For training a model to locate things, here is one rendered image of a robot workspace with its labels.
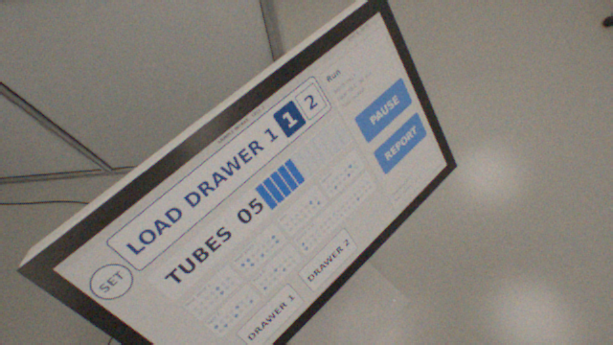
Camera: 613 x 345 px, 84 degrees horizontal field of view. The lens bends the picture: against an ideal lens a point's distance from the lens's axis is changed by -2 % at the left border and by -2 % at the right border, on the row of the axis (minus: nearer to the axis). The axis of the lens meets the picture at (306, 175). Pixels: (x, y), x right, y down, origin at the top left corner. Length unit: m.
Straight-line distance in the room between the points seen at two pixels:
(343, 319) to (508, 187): 0.96
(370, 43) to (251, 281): 0.35
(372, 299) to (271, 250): 1.05
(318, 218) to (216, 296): 0.16
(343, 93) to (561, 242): 1.47
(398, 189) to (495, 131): 1.43
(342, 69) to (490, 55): 1.85
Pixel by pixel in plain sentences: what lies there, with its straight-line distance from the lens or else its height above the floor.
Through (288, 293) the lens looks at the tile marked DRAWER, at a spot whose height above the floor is 1.01.
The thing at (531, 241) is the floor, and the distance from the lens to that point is 1.75.
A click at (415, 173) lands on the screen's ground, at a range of 0.56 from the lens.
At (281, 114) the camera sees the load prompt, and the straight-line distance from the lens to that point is 0.42.
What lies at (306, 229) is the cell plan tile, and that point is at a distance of 0.47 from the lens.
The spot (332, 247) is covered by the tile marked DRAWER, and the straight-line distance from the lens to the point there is 0.50.
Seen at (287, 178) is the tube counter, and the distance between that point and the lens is 0.43.
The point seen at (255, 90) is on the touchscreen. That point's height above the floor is 1.20.
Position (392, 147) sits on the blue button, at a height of 1.05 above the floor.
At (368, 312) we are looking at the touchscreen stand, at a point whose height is 0.03.
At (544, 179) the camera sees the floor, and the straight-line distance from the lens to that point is 1.90.
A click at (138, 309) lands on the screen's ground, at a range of 0.45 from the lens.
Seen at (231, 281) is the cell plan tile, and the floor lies 1.07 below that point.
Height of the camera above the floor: 1.50
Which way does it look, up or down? 63 degrees down
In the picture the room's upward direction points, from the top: 12 degrees counter-clockwise
